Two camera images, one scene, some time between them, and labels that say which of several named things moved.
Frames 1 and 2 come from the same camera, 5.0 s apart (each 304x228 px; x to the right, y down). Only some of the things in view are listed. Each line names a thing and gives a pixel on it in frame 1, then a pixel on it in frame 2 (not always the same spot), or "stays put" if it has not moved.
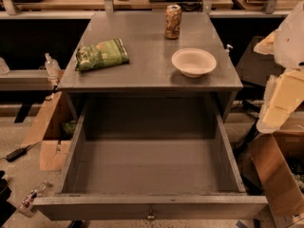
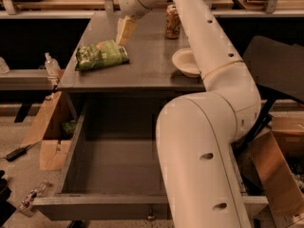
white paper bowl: [194, 62] stays put
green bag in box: [68, 128] stays put
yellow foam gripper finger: [266, 46] to [138, 0]
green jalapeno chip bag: [102, 55] stays put
